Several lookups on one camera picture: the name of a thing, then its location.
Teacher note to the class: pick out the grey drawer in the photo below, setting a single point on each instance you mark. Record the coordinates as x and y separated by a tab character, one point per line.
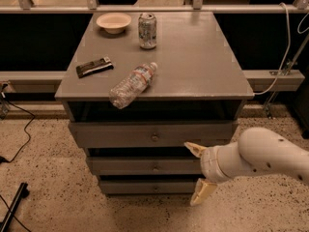
144	166
129	135
147	186

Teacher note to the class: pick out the grey bottom drawer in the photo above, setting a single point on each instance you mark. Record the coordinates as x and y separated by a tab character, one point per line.
147	186

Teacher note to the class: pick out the black snack bar wrapper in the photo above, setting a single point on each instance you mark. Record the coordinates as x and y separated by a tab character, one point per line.
96	66

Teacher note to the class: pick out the black stand leg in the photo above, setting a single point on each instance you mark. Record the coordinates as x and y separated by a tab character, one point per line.
21	193

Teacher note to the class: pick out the silver soda can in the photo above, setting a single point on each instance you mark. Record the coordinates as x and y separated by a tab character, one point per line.
147	30

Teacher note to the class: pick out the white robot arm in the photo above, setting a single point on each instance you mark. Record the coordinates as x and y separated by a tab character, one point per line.
258	152

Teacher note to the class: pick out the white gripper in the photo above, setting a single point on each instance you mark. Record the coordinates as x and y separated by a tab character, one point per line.
210	164

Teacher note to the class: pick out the clear plastic water bottle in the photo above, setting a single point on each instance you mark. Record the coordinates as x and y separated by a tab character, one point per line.
125	92

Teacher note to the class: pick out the white paper bowl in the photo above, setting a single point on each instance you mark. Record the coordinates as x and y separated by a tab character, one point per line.
114	23

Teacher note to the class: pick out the grey wooden drawer cabinet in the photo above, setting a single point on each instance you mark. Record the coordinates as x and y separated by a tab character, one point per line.
198	80

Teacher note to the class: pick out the metal bracket stand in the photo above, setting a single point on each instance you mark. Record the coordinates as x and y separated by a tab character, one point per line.
285	71

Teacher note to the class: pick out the grey top drawer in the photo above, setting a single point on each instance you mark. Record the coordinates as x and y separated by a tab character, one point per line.
129	135

